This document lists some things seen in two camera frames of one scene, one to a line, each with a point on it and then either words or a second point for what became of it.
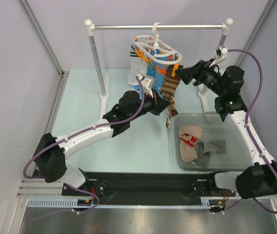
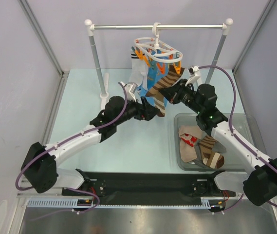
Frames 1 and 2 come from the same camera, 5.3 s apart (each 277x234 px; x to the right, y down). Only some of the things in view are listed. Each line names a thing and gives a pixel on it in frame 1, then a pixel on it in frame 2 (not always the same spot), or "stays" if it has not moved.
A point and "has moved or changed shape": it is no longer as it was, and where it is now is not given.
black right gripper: (196, 74) -> (173, 93)
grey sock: (219, 146) stays
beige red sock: (187, 151) stays
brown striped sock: (171, 111) -> (210, 158)
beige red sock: (194, 131) stays
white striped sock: (138, 67) stays
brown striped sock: (170, 86) has moved or changed shape
